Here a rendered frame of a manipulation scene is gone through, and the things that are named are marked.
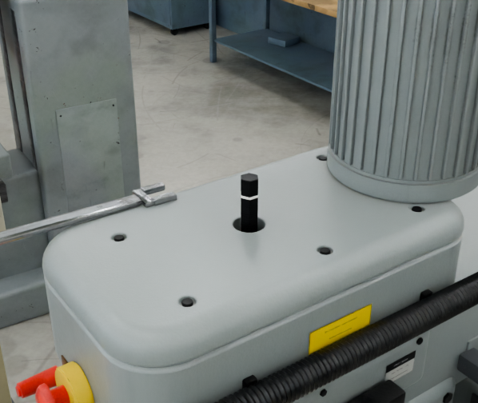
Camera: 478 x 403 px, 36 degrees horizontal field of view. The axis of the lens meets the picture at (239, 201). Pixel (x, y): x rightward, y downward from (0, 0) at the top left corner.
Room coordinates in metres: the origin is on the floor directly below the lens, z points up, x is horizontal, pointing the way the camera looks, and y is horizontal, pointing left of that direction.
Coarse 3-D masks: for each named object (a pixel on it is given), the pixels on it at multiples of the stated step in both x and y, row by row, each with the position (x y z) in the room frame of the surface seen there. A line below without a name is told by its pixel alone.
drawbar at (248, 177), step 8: (248, 176) 0.73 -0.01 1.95; (256, 176) 0.73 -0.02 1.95; (248, 184) 0.72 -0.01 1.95; (256, 184) 0.72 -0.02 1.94; (248, 192) 0.72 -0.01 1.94; (256, 192) 0.72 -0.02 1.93; (248, 200) 0.72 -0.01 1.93; (256, 200) 0.72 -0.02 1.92; (248, 208) 0.72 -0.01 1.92; (256, 208) 0.72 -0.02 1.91; (248, 216) 0.72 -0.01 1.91; (256, 216) 0.72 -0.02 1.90; (248, 224) 0.72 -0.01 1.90; (256, 224) 0.72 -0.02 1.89; (248, 232) 0.72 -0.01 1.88
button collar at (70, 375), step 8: (64, 368) 0.60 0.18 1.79; (72, 368) 0.60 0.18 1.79; (80, 368) 0.60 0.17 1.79; (56, 376) 0.61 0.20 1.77; (64, 376) 0.59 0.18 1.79; (72, 376) 0.59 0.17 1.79; (80, 376) 0.59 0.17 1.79; (56, 384) 0.61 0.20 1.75; (64, 384) 0.59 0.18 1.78; (72, 384) 0.58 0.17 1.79; (80, 384) 0.58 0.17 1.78; (88, 384) 0.58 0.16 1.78; (72, 392) 0.57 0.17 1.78; (80, 392) 0.57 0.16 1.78; (88, 392) 0.58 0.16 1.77; (72, 400) 0.57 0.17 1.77; (80, 400) 0.57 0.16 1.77; (88, 400) 0.57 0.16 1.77
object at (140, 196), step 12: (144, 192) 0.79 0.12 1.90; (156, 192) 0.80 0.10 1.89; (108, 204) 0.76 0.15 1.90; (120, 204) 0.76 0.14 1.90; (132, 204) 0.76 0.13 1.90; (144, 204) 0.77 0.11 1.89; (156, 204) 0.77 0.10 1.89; (60, 216) 0.73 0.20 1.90; (72, 216) 0.73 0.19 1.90; (84, 216) 0.73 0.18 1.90; (96, 216) 0.74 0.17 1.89; (12, 228) 0.71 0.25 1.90; (24, 228) 0.71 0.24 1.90; (36, 228) 0.71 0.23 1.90; (48, 228) 0.71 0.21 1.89; (0, 240) 0.68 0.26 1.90; (12, 240) 0.69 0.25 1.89
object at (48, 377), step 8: (56, 368) 0.69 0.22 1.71; (32, 376) 0.67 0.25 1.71; (40, 376) 0.67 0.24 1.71; (48, 376) 0.67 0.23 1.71; (24, 384) 0.66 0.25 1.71; (32, 384) 0.66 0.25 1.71; (40, 384) 0.66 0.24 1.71; (48, 384) 0.67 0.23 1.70; (24, 392) 0.65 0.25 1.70; (32, 392) 0.66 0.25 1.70
